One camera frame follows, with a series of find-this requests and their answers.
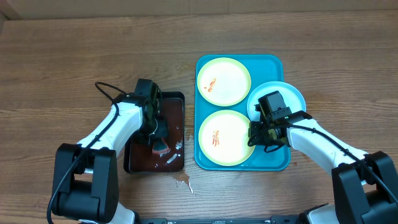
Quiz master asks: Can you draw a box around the green and orange sponge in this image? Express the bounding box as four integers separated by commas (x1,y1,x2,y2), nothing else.
152,138,170,155

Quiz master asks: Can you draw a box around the light blue plate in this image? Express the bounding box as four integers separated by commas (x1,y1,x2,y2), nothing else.
246,81,307,121

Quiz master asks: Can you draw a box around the yellow-green plate with sauce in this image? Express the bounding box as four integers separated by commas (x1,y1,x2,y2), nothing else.
197,57,251,106

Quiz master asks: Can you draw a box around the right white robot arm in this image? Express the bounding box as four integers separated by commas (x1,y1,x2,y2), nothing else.
248,110,397,223

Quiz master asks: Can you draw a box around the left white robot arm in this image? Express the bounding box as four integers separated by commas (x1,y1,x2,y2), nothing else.
47,93,166,223

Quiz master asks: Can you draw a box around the black rectangular wash tray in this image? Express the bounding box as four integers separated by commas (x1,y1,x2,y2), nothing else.
124,91,185,173

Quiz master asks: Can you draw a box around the teal plastic serving tray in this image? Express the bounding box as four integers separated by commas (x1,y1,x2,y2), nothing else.
194,54,290,171

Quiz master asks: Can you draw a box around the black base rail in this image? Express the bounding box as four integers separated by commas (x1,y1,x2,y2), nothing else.
136,215,308,224

